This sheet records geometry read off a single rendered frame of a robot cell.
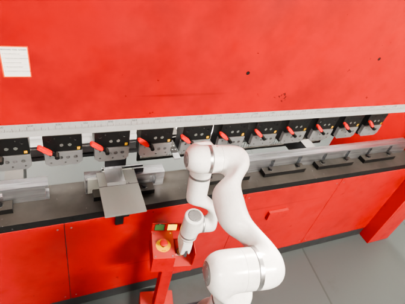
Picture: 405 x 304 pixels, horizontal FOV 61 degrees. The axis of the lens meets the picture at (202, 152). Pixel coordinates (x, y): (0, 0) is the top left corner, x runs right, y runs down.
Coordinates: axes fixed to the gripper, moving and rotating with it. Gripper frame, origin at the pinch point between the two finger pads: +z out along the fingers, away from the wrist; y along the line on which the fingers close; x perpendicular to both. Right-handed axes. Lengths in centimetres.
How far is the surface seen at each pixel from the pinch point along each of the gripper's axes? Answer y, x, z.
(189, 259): 2.8, 4.0, 3.2
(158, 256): 4.8, -12.7, -4.5
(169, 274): 2.9, -3.9, 19.3
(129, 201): -11.9, -27.2, -25.2
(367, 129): -60, 118, -36
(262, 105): -45, 35, -59
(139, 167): -33.2, -22.1, -23.3
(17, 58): -27, -67, -84
